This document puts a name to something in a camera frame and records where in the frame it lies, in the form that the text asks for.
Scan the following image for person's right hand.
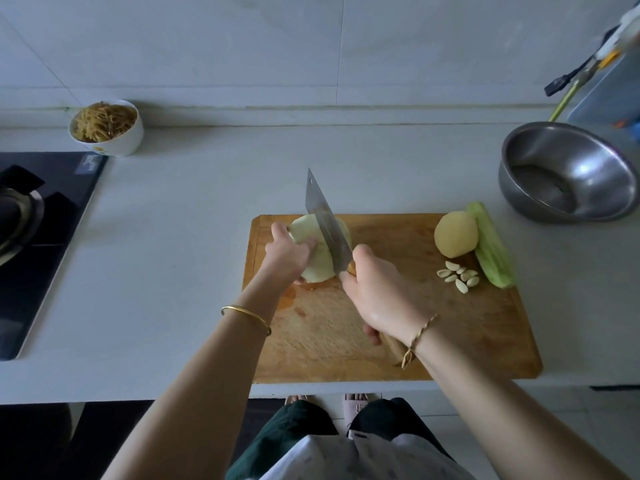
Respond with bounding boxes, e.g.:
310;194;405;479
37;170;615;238
339;243;426;346

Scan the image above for gold bangle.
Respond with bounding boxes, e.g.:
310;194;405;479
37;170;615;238
221;305;273;337

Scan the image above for person's left forearm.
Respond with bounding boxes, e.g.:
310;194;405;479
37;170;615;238
100;279;291;480

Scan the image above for peeled green cucumber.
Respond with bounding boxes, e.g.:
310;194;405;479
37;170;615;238
466;201;516;290

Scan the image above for white faucet with orange button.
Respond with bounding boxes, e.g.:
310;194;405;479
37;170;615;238
600;0;640;66

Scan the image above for person's right forearm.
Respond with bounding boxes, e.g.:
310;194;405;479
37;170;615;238
395;319;631;480

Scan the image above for white bowl of noodles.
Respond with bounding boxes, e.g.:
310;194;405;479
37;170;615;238
68;99;145;157

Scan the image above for light blue plastic board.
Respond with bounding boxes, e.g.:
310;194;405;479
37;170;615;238
567;45;640;146

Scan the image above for wooden cutting board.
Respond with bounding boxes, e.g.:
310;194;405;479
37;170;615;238
243;213;544;385

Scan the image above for black gas stove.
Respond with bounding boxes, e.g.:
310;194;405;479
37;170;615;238
0;151;109;362

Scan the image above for white patterned garment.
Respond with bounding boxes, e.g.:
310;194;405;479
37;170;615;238
260;431;476;480

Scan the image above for person's left hand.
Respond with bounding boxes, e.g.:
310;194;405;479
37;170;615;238
262;221;319;291

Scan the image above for peeled yellow potato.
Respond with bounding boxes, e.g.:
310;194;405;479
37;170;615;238
434;211;480;260

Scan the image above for person's right foot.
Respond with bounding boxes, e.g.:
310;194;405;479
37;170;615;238
343;393;379;426

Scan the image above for deep stainless steel bowl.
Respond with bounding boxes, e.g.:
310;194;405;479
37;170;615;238
498;121;640;224

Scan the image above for dark green trousers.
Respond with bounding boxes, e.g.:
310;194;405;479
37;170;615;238
225;397;461;480

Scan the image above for cleaver with wooden handle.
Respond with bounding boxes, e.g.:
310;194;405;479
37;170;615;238
305;169;411;368

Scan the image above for braided cord bracelet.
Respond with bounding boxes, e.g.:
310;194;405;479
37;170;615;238
400;313;440;370

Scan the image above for pile of garlic cloves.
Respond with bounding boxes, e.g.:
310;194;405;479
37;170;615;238
436;259;482;296

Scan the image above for pale green cabbage vegetable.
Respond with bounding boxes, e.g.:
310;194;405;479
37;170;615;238
288;213;353;284

